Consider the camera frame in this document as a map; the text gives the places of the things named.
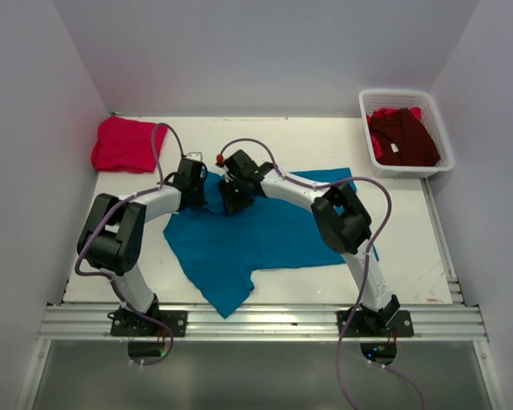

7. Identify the white plastic laundry basket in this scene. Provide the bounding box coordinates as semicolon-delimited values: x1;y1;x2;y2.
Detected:
358;89;454;179

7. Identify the blue t shirt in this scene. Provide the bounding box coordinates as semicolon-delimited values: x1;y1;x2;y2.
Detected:
163;173;343;318

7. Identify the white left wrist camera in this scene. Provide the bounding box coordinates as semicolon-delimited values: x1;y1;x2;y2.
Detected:
186;151;203;162

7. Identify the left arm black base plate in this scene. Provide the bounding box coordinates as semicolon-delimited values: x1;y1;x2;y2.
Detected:
107;309;188;337

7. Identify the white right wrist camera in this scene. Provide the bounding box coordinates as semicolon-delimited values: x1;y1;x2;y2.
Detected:
215;154;234;182

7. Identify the dark red t shirt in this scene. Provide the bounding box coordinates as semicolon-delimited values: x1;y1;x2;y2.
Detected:
369;108;441;167

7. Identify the aluminium front rail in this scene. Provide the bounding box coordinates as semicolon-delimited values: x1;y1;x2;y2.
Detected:
37;303;487;342

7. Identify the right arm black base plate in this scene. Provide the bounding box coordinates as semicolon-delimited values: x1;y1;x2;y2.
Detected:
344;310;415;338

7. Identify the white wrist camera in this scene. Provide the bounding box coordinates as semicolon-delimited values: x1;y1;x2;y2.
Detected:
186;151;203;162
215;154;234;182

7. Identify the folded pink t shirt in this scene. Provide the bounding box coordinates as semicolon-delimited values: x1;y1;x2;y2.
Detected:
91;116;156;173

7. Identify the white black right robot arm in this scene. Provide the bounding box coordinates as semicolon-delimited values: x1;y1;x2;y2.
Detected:
216;149;400;334

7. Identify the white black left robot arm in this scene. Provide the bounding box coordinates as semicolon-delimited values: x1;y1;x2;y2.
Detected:
74;156;209;321

